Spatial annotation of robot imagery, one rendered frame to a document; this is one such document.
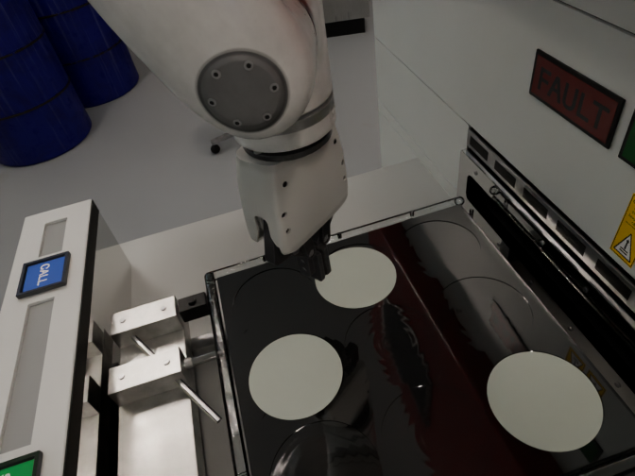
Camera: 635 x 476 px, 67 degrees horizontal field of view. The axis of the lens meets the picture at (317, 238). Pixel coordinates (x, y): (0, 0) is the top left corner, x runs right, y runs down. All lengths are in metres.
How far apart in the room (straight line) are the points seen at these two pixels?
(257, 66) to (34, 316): 0.45
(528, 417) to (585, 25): 0.35
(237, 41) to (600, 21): 0.33
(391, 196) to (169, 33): 0.62
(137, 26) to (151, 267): 0.59
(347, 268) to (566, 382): 0.27
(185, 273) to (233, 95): 0.55
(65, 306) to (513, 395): 0.48
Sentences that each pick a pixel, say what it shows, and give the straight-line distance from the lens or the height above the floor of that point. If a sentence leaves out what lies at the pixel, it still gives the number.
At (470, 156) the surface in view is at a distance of 0.71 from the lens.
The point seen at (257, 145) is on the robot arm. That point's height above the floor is 1.16.
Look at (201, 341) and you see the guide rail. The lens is 0.65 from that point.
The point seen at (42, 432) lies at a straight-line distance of 0.53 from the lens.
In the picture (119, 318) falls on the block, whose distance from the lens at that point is 0.64.
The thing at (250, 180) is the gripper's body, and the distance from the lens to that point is 0.39.
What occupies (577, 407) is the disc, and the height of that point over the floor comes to 0.90.
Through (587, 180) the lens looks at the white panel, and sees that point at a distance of 0.54.
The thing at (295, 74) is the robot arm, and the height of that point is 1.24.
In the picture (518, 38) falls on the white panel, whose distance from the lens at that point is 0.58.
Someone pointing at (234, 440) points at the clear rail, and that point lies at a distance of 0.51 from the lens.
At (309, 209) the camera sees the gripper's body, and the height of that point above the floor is 1.08.
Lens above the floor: 1.35
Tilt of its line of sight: 44 degrees down
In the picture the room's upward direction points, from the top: 11 degrees counter-clockwise
